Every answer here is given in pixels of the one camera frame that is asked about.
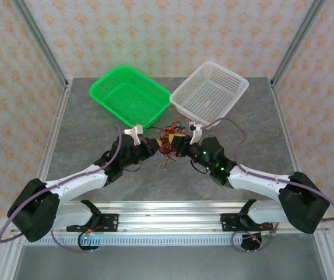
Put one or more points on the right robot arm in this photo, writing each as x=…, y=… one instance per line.
x=260, y=183

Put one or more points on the green plastic basket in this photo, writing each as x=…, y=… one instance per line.
x=131, y=99

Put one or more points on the white plastic basket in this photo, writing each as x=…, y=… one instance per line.
x=210, y=93

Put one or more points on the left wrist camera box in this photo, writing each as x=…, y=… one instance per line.
x=134, y=132

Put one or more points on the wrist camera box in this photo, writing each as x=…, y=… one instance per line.
x=196, y=132
x=134, y=132

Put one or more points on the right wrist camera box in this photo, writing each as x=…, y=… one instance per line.
x=196, y=132

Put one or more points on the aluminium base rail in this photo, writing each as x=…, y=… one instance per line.
x=169, y=217

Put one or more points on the aluminium table side rail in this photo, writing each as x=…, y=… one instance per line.
x=56, y=128
x=283, y=122

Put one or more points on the aluminium frame post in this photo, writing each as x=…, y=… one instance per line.
x=9, y=259
x=40, y=41
x=328, y=259
x=298, y=41

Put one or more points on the aluminium lower frame post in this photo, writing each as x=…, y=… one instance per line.
x=9, y=259
x=328, y=259

